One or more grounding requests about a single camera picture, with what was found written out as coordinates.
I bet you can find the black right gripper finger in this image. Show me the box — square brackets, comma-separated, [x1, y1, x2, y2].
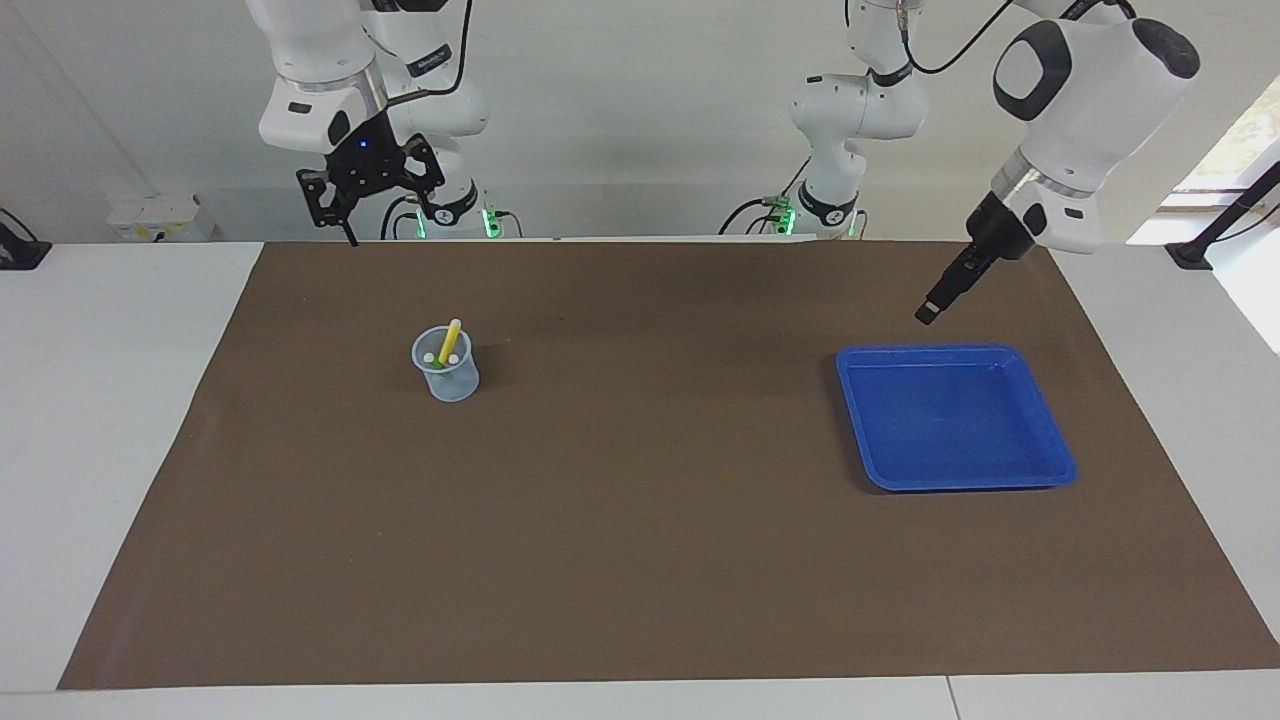
[405, 135, 446, 223]
[297, 170, 358, 248]

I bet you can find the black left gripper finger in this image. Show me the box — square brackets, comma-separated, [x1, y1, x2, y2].
[914, 250, 973, 323]
[930, 255, 991, 323]

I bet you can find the blue plastic tray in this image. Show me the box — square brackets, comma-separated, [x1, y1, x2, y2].
[836, 344, 1078, 493]

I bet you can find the translucent plastic cup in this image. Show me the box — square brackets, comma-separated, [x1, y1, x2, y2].
[411, 325, 480, 403]

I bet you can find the black clamp stand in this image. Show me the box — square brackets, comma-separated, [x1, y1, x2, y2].
[1165, 160, 1280, 271]

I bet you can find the bright window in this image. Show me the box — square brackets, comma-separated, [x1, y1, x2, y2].
[1175, 75, 1280, 216]

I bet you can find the small black table device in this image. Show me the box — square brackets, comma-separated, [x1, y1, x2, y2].
[0, 207, 53, 271]

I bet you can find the brown table mat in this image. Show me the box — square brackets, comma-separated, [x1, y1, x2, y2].
[57, 238, 1280, 691]

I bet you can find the black base cable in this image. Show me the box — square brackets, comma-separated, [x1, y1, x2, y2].
[380, 195, 426, 241]
[718, 148, 813, 237]

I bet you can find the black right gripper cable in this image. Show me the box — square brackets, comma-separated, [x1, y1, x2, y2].
[385, 0, 474, 107]

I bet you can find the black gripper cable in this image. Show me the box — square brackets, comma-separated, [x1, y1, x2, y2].
[385, 0, 474, 107]
[898, 0, 1013, 75]

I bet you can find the white wall socket box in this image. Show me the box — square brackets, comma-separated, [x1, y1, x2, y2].
[107, 195, 216, 243]

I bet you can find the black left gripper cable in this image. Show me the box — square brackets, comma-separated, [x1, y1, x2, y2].
[898, 0, 1013, 75]

